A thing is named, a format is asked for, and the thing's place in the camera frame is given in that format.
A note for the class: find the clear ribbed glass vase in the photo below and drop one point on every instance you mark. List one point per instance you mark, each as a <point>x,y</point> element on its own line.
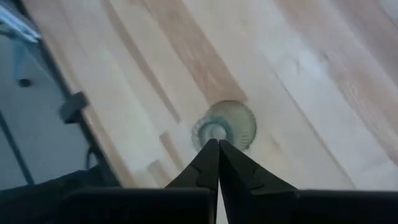
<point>239,121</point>

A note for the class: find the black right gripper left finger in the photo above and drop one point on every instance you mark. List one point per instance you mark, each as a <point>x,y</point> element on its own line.
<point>202,174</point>

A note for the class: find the office chair with white base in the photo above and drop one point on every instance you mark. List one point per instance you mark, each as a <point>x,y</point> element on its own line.
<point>18,26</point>

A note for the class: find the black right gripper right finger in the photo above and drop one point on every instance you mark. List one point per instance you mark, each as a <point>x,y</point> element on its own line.
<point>248,193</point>

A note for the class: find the black frame clamp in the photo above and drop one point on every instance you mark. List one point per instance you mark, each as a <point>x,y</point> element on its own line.
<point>73,105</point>

